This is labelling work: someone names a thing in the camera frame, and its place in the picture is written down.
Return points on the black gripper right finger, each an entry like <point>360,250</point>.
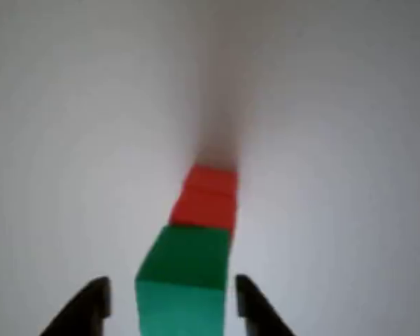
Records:
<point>253,304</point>

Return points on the green cube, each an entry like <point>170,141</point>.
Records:
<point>182,273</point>

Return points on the red block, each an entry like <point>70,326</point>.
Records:
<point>204,210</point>
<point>211,178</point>

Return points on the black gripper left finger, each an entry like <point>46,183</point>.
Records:
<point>94,301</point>

